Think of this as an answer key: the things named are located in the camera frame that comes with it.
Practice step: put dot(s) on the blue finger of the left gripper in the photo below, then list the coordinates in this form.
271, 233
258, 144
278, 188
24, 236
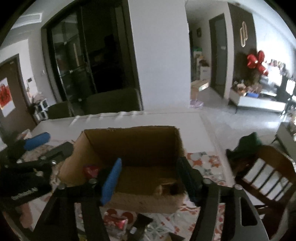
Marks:
39, 140

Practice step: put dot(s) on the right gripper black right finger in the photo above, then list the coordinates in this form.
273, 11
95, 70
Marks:
241, 220

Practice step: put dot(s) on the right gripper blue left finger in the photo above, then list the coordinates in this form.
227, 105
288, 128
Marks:
58, 220

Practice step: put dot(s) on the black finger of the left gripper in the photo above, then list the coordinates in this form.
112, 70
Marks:
57, 154

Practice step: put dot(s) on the red white snack packet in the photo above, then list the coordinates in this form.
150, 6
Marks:
115, 225

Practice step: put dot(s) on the black gold snack packet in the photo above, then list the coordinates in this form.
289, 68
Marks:
137, 231

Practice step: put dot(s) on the copper foil snack bag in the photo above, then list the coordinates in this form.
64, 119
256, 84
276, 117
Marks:
168, 186

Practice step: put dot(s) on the dark upholstered chair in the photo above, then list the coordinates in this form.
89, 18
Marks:
60, 110
113, 102

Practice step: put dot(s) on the red fu door poster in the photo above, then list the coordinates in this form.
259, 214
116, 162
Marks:
7, 104

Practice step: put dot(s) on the wooden dining chair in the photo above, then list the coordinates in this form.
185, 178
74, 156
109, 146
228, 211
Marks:
267, 174

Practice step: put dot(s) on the brown cardboard box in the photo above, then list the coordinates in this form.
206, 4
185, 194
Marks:
148, 153

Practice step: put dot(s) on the white coffee table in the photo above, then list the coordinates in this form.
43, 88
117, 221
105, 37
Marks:
285, 138

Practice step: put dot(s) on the black glass sliding door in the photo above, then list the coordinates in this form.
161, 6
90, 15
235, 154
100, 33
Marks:
88, 49

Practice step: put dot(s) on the white tv cabinet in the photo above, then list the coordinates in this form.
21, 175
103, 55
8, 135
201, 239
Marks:
255, 103

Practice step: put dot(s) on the cardboard box on floor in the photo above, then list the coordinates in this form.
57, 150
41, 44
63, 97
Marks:
198, 86

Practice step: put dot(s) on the red balloon decoration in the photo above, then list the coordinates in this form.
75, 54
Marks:
255, 62

